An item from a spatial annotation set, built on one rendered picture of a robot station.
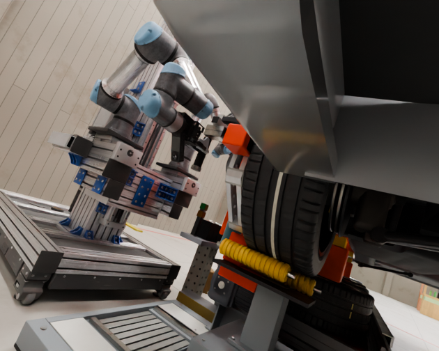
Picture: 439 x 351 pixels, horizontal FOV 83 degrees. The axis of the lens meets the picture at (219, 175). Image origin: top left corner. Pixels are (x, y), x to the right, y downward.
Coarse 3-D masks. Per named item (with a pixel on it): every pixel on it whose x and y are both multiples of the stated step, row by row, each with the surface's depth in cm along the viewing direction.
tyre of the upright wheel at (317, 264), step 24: (264, 168) 72; (264, 192) 72; (288, 192) 68; (312, 192) 64; (264, 216) 73; (288, 216) 69; (312, 216) 65; (264, 240) 78; (288, 240) 72; (312, 240) 68; (288, 264) 80; (312, 264) 74
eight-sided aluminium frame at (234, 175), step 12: (240, 156) 86; (228, 168) 83; (240, 168) 81; (228, 180) 84; (240, 180) 80; (228, 192) 86; (240, 192) 82; (228, 204) 88; (240, 204) 85; (240, 216) 87; (240, 228) 90
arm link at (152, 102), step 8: (144, 96) 76; (152, 96) 74; (160, 96) 76; (168, 96) 78; (144, 104) 74; (152, 104) 74; (160, 104) 76; (168, 104) 78; (144, 112) 76; (152, 112) 76; (160, 112) 77; (168, 112) 79; (176, 112) 83; (160, 120) 80; (168, 120) 81
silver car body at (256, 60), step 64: (192, 0) 20; (256, 0) 18; (320, 0) 27; (384, 0) 30; (256, 64) 24; (320, 64) 24; (384, 64) 39; (256, 128) 38; (320, 128) 31; (384, 128) 45; (384, 256) 192
